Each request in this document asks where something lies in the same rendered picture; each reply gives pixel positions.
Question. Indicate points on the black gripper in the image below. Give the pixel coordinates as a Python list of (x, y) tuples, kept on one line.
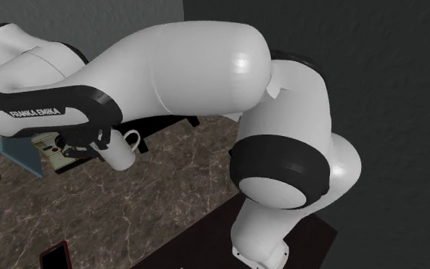
[(80, 136)]

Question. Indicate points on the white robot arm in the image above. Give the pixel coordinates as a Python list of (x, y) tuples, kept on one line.
[(199, 70)]

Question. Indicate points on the cream coffee machine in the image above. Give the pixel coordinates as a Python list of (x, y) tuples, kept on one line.
[(50, 152)]

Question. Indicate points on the white mug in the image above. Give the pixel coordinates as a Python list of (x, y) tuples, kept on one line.
[(119, 154)]

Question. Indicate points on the blue box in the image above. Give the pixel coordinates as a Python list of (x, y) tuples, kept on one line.
[(19, 152)]

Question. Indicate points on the black angular stand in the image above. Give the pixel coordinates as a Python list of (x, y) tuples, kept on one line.
[(155, 126)]

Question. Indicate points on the red phone with black screen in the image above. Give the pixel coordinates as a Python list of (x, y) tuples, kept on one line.
[(55, 257)]

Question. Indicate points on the dark robot stand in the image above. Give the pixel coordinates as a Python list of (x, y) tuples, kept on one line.
[(199, 246)]

